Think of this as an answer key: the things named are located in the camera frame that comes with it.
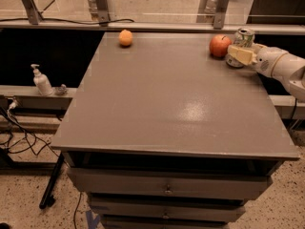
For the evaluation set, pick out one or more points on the top grey drawer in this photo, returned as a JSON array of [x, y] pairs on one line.
[[162, 184]]

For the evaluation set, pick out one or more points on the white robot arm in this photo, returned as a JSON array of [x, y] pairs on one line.
[[292, 70]]

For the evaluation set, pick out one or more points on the grey metal bracket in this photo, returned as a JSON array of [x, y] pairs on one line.
[[32, 12], [220, 13], [102, 11]]

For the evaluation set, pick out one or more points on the grey drawer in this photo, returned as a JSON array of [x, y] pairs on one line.
[[166, 209], [162, 184], [142, 223]]

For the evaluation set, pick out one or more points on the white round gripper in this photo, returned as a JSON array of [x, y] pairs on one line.
[[266, 59]]

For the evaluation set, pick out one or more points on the white green 7up can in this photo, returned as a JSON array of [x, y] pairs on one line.
[[242, 38]]

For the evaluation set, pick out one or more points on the middle grey drawer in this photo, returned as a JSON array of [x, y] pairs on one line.
[[166, 209]]

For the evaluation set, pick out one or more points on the orange fruit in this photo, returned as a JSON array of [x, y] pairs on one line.
[[125, 38]]

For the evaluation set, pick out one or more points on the grey side shelf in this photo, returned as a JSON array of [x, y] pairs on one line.
[[29, 98]]

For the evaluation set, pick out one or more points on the right grey metal bracket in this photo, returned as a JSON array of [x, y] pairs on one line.
[[220, 13]]

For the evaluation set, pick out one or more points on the white pump bottle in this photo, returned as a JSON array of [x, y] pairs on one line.
[[41, 81]]

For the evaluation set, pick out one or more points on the black metal leg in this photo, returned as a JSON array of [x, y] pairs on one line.
[[48, 199]]

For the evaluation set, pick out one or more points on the red apple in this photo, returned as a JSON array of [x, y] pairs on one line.
[[219, 45]]

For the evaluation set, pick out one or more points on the middle grey metal bracket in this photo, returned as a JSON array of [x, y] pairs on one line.
[[102, 11]]

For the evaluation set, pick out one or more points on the grey drawer cabinet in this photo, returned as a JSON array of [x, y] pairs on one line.
[[165, 105]]

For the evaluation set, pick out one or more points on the small grey metal object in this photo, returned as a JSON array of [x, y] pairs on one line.
[[61, 90]]

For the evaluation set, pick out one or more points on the left grey metal bracket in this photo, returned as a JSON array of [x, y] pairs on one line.
[[32, 12]]

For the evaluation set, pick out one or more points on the grey horizontal metal rail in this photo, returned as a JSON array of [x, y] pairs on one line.
[[139, 26]]

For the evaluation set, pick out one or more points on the bottom grey drawer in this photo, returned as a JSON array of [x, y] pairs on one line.
[[142, 223]]

